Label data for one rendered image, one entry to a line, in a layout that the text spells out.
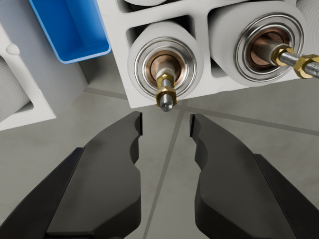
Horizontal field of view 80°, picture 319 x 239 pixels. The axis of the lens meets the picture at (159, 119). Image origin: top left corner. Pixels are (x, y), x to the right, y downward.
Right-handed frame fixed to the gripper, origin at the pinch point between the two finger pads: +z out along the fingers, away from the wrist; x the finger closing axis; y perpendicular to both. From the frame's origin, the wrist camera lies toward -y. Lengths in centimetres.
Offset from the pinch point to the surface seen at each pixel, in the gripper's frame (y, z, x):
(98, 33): -0.4, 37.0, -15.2
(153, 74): 1.1, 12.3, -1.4
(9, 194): 58, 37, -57
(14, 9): -5.0, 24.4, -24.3
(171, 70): -0.3, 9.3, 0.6
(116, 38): -1.9, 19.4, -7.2
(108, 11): -5.4, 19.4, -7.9
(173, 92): -0.2, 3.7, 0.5
